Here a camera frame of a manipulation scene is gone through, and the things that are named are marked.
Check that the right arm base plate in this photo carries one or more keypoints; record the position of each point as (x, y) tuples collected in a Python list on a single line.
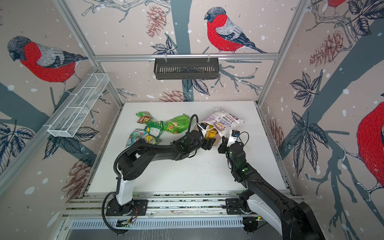
[(237, 207)]

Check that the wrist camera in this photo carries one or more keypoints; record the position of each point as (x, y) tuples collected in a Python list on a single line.
[(201, 126), (234, 135)]

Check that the large green chip bag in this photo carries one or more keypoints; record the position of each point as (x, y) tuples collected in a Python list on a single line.
[(177, 125)]

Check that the small green snack pack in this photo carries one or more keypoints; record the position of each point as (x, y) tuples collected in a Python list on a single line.
[(154, 128)]

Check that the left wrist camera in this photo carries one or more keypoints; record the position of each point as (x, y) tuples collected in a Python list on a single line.
[(201, 126)]

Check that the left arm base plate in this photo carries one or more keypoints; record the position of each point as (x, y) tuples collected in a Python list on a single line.
[(133, 208)]

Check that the printed white paper bag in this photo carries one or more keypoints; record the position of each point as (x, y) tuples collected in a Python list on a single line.
[(223, 122)]

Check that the white wire mesh basket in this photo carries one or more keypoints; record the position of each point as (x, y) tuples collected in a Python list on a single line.
[(81, 102)]

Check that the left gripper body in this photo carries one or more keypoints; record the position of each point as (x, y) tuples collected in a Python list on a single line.
[(193, 149)]

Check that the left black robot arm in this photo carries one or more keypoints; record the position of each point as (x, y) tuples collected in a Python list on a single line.
[(133, 160)]

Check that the colourful candy snack bag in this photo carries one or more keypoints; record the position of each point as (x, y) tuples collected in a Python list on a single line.
[(136, 135)]

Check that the black hanging wall basket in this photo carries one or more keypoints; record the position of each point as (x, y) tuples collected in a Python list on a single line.
[(187, 69)]

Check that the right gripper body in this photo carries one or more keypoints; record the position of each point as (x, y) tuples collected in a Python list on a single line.
[(230, 152)]

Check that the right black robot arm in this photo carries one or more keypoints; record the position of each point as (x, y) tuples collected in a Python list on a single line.
[(292, 220)]

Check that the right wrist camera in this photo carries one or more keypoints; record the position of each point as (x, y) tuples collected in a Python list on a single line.
[(234, 135)]

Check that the yellow snack pack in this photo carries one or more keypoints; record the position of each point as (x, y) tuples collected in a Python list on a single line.
[(211, 132)]

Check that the green red snack pack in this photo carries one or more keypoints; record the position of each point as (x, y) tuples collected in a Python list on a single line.
[(144, 117)]

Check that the aluminium mounting rail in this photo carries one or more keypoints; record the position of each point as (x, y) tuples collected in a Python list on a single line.
[(166, 204)]

